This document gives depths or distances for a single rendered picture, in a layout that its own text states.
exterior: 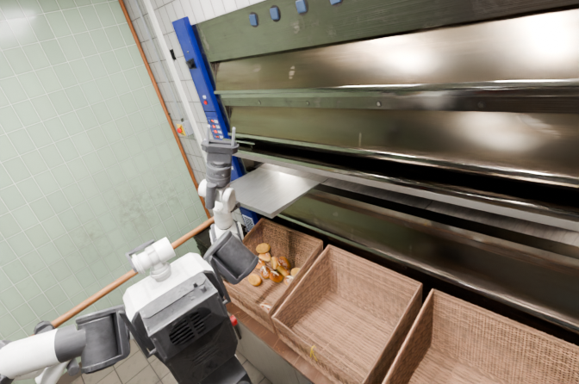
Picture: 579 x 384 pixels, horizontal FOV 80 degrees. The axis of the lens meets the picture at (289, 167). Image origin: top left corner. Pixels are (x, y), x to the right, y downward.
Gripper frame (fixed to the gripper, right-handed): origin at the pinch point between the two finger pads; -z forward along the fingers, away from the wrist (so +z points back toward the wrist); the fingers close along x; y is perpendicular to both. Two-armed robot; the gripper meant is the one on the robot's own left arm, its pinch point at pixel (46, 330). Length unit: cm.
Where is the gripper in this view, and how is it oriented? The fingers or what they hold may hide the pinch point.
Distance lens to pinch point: 174.2
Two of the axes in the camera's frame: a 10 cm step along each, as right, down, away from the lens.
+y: 7.0, -4.6, 5.5
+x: 2.6, 8.8, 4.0
